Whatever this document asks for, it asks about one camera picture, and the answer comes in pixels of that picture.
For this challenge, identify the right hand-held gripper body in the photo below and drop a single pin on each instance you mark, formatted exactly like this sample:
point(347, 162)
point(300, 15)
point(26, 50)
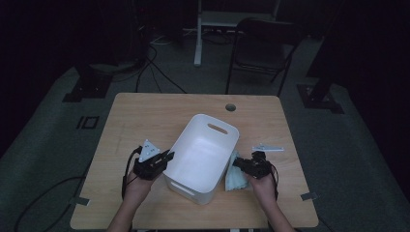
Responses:
point(257, 167)

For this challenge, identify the person's right hand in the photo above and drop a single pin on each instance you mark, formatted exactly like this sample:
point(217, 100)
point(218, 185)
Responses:
point(262, 188)

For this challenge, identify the person's left hand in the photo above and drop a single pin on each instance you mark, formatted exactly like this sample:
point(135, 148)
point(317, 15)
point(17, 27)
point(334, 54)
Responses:
point(138, 187)

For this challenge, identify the white plastic basket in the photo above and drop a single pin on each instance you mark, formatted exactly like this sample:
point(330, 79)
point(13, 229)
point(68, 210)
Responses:
point(201, 158)

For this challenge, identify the black folding chair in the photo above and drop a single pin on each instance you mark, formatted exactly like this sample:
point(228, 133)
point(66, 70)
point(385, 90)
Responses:
point(262, 48)

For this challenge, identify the black stand with base plate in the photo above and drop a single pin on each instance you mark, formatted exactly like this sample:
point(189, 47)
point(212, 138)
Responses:
point(319, 98)
point(88, 87)

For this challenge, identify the light blue quilted cloth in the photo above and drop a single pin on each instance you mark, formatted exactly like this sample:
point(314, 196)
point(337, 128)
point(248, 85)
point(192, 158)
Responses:
point(235, 179)

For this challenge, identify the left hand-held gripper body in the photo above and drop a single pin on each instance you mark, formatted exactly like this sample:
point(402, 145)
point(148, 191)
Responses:
point(148, 166)

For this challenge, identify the grey tape strip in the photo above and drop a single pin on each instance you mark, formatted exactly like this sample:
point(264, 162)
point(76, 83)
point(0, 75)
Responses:
point(308, 196)
point(79, 201)

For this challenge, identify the white metal stand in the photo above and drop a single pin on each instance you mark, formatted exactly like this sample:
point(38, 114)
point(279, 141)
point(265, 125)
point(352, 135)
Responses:
point(198, 38)

